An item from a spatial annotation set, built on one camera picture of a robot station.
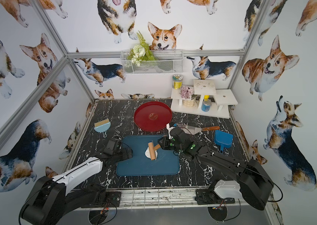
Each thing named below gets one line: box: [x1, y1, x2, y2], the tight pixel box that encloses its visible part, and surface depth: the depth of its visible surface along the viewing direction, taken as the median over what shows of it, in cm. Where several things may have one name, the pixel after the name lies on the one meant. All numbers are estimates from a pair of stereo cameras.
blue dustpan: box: [213, 129, 234, 154], surface depth 97 cm
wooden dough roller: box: [148, 142, 161, 161], surface depth 87 cm
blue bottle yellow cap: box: [201, 94, 212, 113], surface depth 111 cm
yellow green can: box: [172, 73, 184, 90], surface depth 106 cm
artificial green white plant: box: [127, 30, 157, 67], surface depth 82 cm
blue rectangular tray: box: [116, 135, 181, 176], surface depth 88 cm
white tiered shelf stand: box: [170, 79, 238, 119], surface depth 109 cm
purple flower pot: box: [179, 86, 196, 108], surface depth 100 cm
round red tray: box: [133, 101, 173, 132], surface depth 116 cm
